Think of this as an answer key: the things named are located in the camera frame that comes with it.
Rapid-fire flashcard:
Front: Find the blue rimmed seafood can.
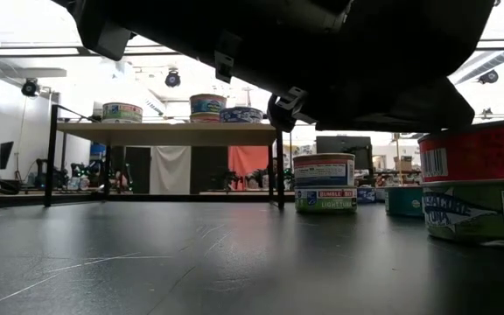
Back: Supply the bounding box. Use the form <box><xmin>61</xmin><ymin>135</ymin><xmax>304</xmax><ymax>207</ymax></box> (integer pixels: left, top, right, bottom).
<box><xmin>356</xmin><ymin>186</ymin><xmax>378</xmax><ymax>205</ymax></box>

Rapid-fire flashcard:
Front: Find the orange curtain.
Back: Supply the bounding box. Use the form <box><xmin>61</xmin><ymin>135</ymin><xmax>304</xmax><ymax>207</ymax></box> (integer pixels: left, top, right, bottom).
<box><xmin>227</xmin><ymin>145</ymin><xmax>272</xmax><ymax>191</ymax></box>

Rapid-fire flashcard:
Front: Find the dark blue seafood can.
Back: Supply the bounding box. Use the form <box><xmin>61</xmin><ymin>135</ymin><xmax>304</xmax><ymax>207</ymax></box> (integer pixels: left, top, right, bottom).
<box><xmin>220</xmin><ymin>107</ymin><xmax>264</xmax><ymax>124</ymax></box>

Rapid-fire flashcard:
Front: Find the teal labelled seafood can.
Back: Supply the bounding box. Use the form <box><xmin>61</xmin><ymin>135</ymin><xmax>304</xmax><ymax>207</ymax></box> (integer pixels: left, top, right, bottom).
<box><xmin>385</xmin><ymin>185</ymin><xmax>424</xmax><ymax>218</ymax></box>

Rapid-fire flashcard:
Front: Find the silver lidded seafood can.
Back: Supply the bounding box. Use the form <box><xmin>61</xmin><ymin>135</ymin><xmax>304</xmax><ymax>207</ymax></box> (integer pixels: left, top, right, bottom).
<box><xmin>416</xmin><ymin>117</ymin><xmax>504</xmax><ymax>185</ymax></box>

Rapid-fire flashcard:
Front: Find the brown cardboard box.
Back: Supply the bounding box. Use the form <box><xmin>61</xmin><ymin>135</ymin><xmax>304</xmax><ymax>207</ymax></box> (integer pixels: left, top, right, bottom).
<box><xmin>393</xmin><ymin>155</ymin><xmax>414</xmax><ymax>172</ymax></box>

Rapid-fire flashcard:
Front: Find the black ceiling mounted camera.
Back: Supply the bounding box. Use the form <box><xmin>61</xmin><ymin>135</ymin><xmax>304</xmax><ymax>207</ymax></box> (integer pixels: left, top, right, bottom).
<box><xmin>20</xmin><ymin>77</ymin><xmax>43</xmax><ymax>99</ymax></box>
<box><xmin>478</xmin><ymin>68</ymin><xmax>501</xmax><ymax>86</ymax></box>
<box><xmin>164</xmin><ymin>68</ymin><xmax>183</xmax><ymax>89</ymax></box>

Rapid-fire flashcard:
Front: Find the white curtain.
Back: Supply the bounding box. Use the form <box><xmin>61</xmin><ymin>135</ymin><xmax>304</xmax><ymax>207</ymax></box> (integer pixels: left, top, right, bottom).
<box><xmin>150</xmin><ymin>145</ymin><xmax>193</xmax><ymax>195</ymax></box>

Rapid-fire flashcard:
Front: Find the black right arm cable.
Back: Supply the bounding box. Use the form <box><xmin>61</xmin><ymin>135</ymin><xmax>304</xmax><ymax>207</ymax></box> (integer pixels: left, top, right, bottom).
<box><xmin>267</xmin><ymin>86</ymin><xmax>319</xmax><ymax>133</ymax></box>

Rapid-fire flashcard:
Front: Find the green albacore tuna can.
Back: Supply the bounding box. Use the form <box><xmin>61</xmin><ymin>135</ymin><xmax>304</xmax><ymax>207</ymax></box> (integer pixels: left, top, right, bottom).
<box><xmin>421</xmin><ymin>178</ymin><xmax>504</xmax><ymax>249</ymax></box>

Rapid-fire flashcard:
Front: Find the black computer monitor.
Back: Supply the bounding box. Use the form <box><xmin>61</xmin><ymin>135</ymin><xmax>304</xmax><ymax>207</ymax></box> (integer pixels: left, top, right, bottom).
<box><xmin>0</xmin><ymin>140</ymin><xmax>16</xmax><ymax>172</ymax></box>
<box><xmin>315</xmin><ymin>135</ymin><xmax>374</xmax><ymax>171</ymax></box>

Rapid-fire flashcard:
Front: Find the pink salmon can blue label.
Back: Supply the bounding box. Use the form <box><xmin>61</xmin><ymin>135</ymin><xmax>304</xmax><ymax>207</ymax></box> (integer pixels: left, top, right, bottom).
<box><xmin>189</xmin><ymin>112</ymin><xmax>222</xmax><ymax>124</ymax></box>
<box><xmin>293</xmin><ymin>152</ymin><xmax>357</xmax><ymax>189</ymax></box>

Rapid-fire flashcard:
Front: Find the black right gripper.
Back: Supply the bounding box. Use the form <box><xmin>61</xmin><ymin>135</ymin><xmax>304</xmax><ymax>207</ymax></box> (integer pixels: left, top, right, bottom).
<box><xmin>234</xmin><ymin>0</ymin><xmax>496</xmax><ymax>132</ymax></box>

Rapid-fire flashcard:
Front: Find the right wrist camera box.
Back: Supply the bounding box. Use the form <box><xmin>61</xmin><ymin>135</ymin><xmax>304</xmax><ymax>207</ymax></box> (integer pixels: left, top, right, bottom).
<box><xmin>76</xmin><ymin>0</ymin><xmax>133</xmax><ymax>62</ymax></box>

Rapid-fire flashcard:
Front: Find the wooden shelf black frame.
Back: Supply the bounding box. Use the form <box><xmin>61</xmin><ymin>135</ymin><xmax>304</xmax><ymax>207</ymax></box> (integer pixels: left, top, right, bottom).
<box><xmin>44</xmin><ymin>103</ymin><xmax>289</xmax><ymax>210</ymax></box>

